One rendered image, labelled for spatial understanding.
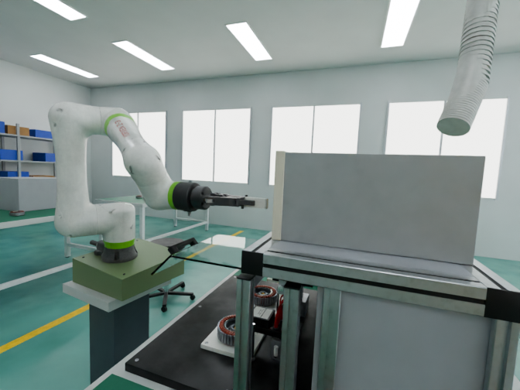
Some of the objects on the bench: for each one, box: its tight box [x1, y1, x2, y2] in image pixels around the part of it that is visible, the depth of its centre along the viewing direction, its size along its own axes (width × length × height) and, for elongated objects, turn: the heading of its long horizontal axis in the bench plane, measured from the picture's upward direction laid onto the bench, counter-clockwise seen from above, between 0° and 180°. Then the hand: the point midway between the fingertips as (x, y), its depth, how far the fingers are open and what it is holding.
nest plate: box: [200, 327, 265, 358], centre depth 79 cm, size 15×15×1 cm
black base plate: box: [125, 275, 317, 390], centre depth 90 cm, size 47×64×2 cm
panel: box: [311, 286, 323, 390], centre depth 81 cm, size 1×66×30 cm
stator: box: [254, 285, 277, 306], centre depth 102 cm, size 11×11×4 cm
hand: (256, 203), depth 78 cm, fingers closed
